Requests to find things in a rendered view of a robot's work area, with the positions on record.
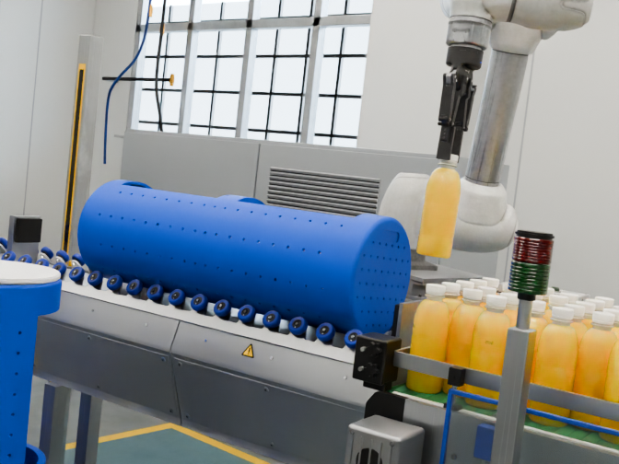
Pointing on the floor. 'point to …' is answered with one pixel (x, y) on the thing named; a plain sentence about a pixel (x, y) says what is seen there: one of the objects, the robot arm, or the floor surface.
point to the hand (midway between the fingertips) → (449, 145)
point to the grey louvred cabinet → (285, 176)
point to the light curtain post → (80, 152)
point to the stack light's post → (513, 396)
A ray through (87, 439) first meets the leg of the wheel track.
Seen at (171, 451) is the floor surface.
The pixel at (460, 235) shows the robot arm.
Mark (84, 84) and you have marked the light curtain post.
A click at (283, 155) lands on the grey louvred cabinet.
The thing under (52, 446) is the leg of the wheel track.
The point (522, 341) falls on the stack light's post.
